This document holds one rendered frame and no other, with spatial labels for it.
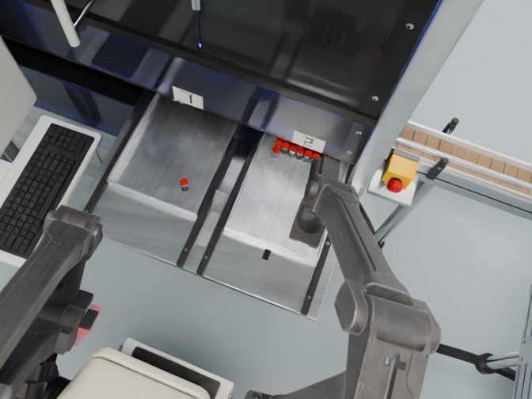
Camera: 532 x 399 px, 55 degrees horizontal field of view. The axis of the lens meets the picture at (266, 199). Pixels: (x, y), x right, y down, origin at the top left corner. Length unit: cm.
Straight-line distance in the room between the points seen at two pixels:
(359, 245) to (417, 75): 44
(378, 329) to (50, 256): 47
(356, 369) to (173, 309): 168
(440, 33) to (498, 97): 206
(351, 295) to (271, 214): 82
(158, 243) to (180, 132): 34
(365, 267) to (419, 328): 11
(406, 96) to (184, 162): 66
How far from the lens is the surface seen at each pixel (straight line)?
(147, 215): 140
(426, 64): 101
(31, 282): 76
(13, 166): 164
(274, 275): 134
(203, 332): 220
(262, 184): 142
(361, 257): 69
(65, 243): 83
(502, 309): 252
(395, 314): 59
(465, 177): 152
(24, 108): 169
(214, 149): 147
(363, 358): 58
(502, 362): 216
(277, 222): 138
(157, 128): 151
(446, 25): 94
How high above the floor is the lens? 218
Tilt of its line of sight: 67 degrees down
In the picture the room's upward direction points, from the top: 11 degrees clockwise
